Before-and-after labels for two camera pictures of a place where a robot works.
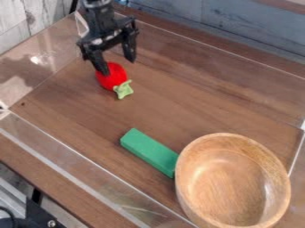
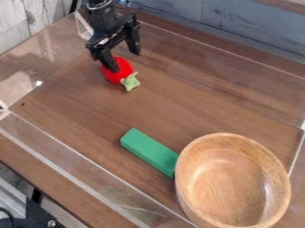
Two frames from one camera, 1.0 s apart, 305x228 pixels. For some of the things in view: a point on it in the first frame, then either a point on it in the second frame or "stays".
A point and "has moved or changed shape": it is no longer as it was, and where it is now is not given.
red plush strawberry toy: (115, 80) has moved or changed shape
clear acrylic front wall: (32, 153) stays
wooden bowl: (231, 183) stays
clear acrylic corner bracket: (82, 24) stays
